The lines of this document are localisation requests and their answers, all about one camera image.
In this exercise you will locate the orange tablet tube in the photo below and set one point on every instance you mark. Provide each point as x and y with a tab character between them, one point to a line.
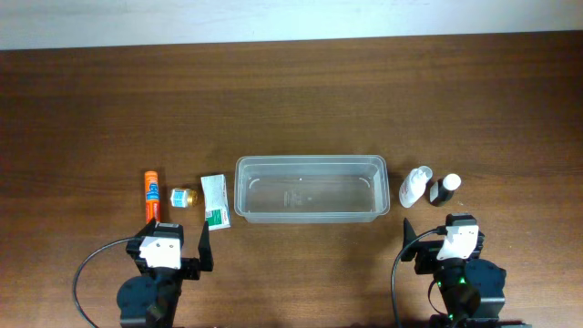
152	197

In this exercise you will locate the small blue-label gold-cap bottle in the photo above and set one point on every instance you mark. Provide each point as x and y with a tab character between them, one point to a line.
183	198

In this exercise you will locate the clear plastic container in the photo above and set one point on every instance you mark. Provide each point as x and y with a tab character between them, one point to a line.
311	188

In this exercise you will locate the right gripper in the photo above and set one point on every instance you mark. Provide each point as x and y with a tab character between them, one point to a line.
428	251

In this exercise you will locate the dark bottle white cap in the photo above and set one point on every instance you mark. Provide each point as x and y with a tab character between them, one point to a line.
444	189

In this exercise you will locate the white bottle clear cap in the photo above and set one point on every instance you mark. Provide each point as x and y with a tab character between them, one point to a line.
413	187

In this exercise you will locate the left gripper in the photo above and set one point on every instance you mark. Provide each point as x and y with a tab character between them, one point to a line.
191	266

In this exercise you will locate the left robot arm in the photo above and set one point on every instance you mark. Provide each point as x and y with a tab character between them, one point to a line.
151	298

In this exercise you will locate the white green medicine box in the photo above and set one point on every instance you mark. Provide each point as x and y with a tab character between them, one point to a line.
217	211

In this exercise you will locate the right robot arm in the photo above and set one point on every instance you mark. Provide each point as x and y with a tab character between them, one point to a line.
472	289

